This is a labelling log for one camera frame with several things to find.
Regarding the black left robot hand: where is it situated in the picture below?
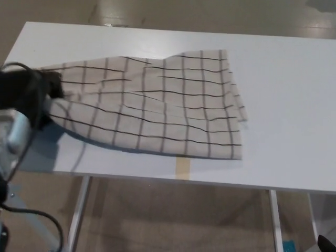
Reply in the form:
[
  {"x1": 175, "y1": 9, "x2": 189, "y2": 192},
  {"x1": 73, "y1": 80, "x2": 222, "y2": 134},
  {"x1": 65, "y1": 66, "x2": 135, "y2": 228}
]
[{"x1": 0, "y1": 68, "x2": 65, "y2": 131}]

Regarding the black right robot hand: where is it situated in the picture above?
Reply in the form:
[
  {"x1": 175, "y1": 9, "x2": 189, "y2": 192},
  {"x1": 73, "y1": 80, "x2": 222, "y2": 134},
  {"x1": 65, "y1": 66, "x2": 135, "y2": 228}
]
[{"x1": 317, "y1": 235, "x2": 336, "y2": 252}]

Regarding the white towel with black checks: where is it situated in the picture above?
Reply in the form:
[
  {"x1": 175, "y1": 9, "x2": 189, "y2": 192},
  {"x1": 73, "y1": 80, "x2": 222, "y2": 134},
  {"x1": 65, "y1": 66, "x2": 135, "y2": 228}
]
[{"x1": 39, "y1": 49, "x2": 249, "y2": 161}]

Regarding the white metal table leg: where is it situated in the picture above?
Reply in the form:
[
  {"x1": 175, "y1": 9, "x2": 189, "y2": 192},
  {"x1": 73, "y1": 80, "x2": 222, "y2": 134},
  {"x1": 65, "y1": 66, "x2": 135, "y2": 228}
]
[
  {"x1": 67, "y1": 175, "x2": 91, "y2": 252},
  {"x1": 268, "y1": 189, "x2": 284, "y2": 252},
  {"x1": 307, "y1": 193, "x2": 320, "y2": 238}
]

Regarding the long beige masking tape strip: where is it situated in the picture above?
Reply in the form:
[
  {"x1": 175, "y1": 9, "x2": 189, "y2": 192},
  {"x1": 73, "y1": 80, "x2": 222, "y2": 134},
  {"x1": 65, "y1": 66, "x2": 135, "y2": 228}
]
[{"x1": 175, "y1": 156, "x2": 191, "y2": 181}]

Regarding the grey metal frame bar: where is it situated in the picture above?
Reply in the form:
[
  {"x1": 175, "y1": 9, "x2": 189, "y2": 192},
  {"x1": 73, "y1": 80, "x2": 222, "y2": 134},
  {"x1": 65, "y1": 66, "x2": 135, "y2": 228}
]
[{"x1": 7, "y1": 183, "x2": 70, "y2": 252}]

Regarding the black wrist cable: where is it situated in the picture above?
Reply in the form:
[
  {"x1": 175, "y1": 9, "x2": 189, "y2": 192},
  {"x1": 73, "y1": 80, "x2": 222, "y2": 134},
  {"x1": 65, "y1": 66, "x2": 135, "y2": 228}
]
[{"x1": 0, "y1": 61, "x2": 65, "y2": 252}]

